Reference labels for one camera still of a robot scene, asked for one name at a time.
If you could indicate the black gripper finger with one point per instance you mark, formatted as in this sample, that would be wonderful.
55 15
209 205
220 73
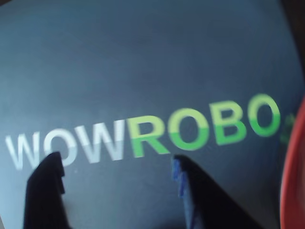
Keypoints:
44 202
209 207

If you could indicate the red bowl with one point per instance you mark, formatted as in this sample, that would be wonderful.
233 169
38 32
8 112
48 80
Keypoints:
295 167

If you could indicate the black mat with WOWROBO print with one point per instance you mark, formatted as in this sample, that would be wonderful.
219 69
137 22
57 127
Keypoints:
143 71

